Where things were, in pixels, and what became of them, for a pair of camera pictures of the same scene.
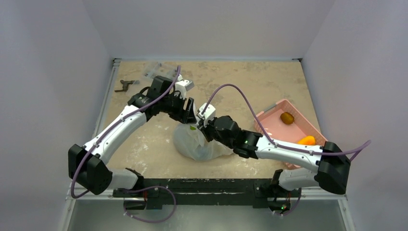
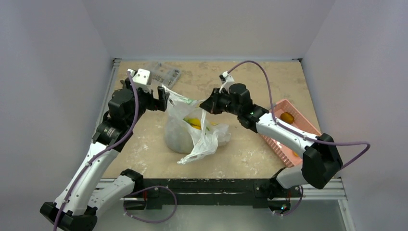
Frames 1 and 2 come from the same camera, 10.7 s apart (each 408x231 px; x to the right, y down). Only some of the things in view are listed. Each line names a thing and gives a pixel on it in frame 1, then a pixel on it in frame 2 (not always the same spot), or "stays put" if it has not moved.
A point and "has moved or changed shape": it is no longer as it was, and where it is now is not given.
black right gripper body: x=206 y=126 to x=215 y=102
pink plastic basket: x=271 y=123 stays put
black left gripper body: x=173 y=106 to x=146 y=100
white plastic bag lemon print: x=188 y=139 has moved or changed shape
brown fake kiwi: x=287 y=118 stays put
